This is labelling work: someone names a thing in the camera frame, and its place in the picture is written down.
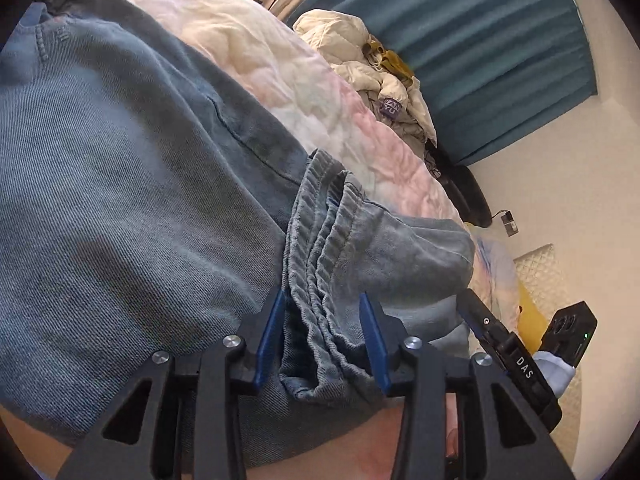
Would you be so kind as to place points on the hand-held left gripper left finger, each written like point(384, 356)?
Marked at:
point(270, 340)

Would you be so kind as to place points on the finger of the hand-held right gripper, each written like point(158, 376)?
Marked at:
point(480, 317)

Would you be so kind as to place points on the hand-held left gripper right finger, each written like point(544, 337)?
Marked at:
point(375, 345)

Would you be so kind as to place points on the blue denim jeans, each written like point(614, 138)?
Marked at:
point(125, 185)

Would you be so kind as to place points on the pile of cream clothes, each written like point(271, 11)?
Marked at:
point(330, 35)

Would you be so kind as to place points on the yellow plush toy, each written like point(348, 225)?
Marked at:
point(530, 320)

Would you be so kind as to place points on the cream quilted headboard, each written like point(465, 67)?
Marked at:
point(540, 270)

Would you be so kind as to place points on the black leather sofa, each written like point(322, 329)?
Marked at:
point(470, 195)

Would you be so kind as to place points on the white crumpled garment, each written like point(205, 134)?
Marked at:
point(420, 110)

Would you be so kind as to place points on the pastel quilt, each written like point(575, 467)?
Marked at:
point(300, 85)

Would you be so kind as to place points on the wide blue curtain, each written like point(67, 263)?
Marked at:
point(500, 60)

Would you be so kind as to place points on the mustard yellow garment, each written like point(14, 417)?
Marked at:
point(395, 62)

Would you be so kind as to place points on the wall socket with charger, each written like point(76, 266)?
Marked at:
point(510, 225)

